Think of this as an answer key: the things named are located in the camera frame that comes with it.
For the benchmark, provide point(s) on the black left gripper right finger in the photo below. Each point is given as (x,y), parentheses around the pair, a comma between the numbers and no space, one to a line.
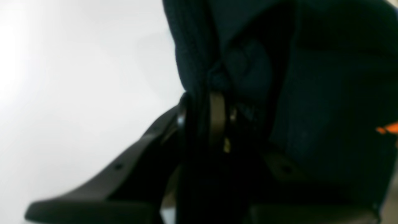
(268,187)

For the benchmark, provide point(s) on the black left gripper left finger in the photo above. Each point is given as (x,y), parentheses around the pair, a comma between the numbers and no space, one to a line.
(130,189)

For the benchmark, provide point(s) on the black T-shirt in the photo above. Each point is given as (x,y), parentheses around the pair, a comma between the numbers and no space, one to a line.
(313,77)

